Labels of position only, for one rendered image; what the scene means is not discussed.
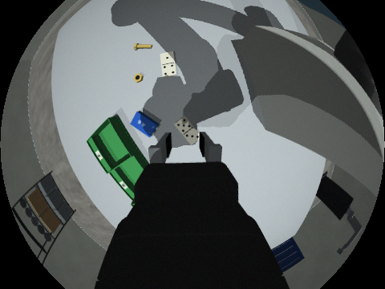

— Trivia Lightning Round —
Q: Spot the blue 9v battery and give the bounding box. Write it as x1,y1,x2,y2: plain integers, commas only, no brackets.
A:
130,111,159,137

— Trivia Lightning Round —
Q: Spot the brass bolt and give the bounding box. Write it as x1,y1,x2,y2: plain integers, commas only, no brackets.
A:
134,43,152,50

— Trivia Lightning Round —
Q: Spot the brass hex nut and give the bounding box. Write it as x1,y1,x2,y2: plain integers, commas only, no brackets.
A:
134,73,143,83

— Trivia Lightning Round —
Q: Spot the green three-compartment bin rack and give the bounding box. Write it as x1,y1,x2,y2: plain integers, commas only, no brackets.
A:
87,116,149,207

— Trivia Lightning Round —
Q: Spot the white domino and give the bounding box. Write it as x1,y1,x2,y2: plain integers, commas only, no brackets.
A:
160,51,177,78
174,116,200,145

